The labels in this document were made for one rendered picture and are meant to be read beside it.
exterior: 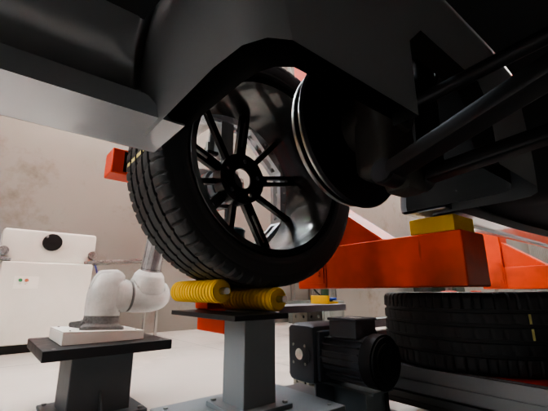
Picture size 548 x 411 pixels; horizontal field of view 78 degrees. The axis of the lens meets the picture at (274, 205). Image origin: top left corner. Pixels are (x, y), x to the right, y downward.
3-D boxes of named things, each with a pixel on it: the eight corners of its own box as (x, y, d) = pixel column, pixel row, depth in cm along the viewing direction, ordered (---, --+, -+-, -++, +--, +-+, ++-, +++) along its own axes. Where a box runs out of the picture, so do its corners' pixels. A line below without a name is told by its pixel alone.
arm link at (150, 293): (117, 307, 176) (156, 308, 191) (128, 316, 165) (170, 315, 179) (150, 165, 186) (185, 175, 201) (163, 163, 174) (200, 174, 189)
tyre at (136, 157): (354, 110, 123) (351, 299, 102) (308, 134, 141) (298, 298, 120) (185, -2, 85) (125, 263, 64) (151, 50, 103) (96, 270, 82)
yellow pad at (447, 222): (455, 229, 99) (452, 213, 100) (410, 236, 109) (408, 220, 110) (475, 234, 107) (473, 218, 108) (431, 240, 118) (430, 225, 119)
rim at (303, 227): (338, 121, 116) (334, 269, 100) (293, 143, 134) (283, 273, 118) (208, 41, 87) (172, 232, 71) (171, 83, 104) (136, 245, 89)
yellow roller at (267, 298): (276, 311, 80) (276, 286, 81) (213, 307, 102) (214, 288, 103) (293, 311, 83) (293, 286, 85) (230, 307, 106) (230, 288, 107)
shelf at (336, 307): (279, 313, 141) (279, 306, 142) (254, 311, 154) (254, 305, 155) (346, 310, 167) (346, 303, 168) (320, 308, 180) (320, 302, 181)
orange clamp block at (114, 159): (145, 178, 94) (110, 171, 89) (135, 184, 100) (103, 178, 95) (147, 154, 96) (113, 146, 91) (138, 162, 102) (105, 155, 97)
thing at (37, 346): (16, 408, 155) (28, 338, 162) (130, 388, 186) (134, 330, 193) (28, 444, 118) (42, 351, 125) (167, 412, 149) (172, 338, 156)
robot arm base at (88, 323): (67, 327, 161) (69, 315, 163) (117, 327, 172) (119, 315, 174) (68, 330, 146) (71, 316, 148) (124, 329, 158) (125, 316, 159)
